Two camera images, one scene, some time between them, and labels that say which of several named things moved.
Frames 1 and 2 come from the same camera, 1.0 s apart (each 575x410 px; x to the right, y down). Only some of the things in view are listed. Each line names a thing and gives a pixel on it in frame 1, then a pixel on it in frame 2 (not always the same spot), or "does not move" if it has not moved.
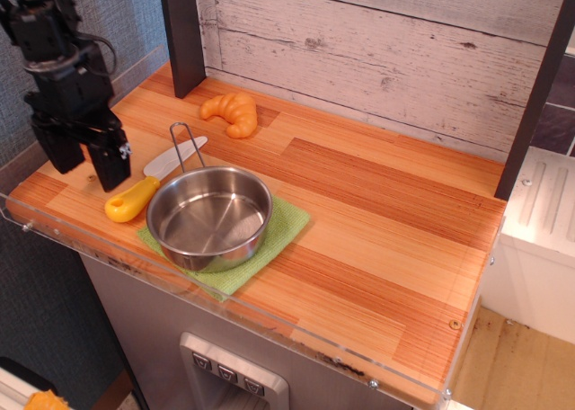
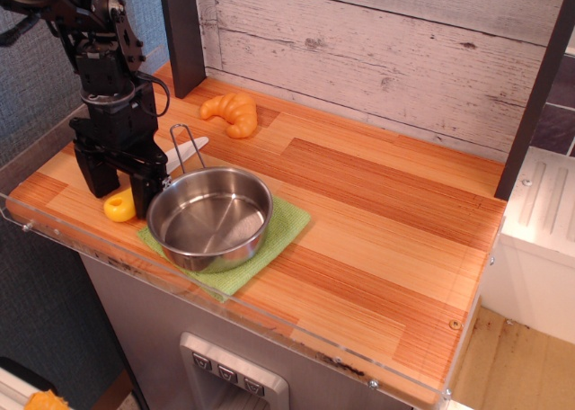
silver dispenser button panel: x=218 y=379 does not move
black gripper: x=78 y=96 to x=128 y=136
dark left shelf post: x=183 y=33 does not move
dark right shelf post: x=541 y=93 does not move
